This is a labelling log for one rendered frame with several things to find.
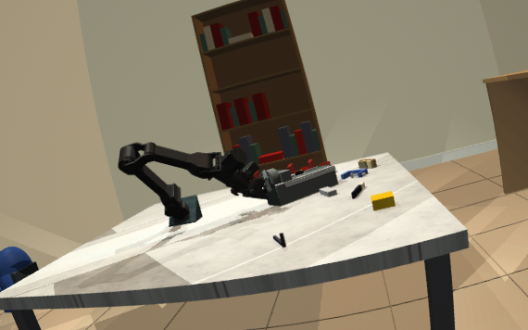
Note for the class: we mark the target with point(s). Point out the blue c-clamp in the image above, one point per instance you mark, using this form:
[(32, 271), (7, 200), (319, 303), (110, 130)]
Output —
[(359, 173)]

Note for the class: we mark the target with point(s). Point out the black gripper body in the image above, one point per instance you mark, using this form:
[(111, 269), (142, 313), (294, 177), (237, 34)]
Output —
[(240, 184)]

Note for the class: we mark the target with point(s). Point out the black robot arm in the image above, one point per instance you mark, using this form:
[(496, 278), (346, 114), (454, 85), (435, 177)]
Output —
[(198, 164)]

